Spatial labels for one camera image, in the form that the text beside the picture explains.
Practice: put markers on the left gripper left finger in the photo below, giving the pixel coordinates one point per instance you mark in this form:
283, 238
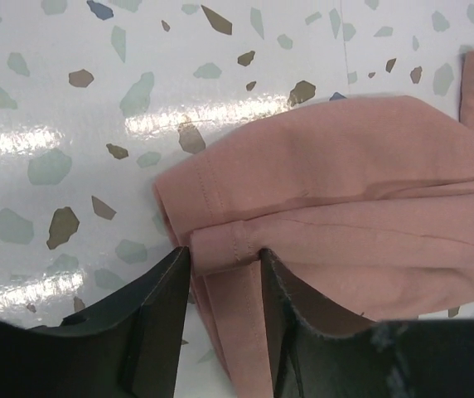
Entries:
128, 344

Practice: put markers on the pink t shirt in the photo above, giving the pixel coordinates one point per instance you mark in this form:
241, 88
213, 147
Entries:
368, 200

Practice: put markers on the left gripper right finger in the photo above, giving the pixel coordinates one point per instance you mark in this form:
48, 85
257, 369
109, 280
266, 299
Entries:
316, 348

